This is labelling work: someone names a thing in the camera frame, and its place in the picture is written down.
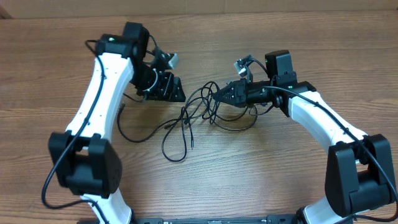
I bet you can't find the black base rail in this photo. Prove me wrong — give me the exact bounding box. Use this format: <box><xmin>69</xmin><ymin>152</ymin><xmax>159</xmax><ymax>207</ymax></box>
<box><xmin>132</xmin><ymin>214</ymin><xmax>305</xmax><ymax>224</ymax></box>

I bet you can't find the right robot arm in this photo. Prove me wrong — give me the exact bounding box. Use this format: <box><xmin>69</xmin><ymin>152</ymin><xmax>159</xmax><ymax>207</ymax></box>
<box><xmin>213</xmin><ymin>50</ymin><xmax>397</xmax><ymax>223</ymax></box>

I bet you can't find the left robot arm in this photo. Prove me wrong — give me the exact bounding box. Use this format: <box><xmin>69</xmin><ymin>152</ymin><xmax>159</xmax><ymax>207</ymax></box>
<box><xmin>48</xmin><ymin>22</ymin><xmax>185</xmax><ymax>223</ymax></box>

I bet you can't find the black multi-head cable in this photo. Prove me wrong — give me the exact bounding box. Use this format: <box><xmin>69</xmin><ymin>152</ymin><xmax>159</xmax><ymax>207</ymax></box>
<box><xmin>116</xmin><ymin>81</ymin><xmax>259</xmax><ymax>163</ymax></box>

